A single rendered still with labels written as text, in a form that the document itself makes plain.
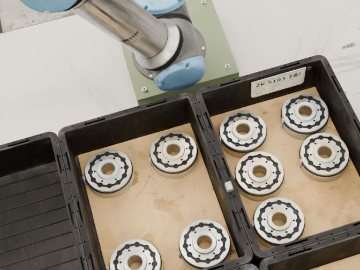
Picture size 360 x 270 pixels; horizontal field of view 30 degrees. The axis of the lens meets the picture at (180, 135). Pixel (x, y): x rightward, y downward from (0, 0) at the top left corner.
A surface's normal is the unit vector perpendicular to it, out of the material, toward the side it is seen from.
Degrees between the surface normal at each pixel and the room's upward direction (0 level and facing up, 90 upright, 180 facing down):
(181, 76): 98
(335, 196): 0
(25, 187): 0
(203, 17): 2
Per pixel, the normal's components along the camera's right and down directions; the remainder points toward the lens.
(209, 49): -0.08, -0.48
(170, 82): 0.30, 0.88
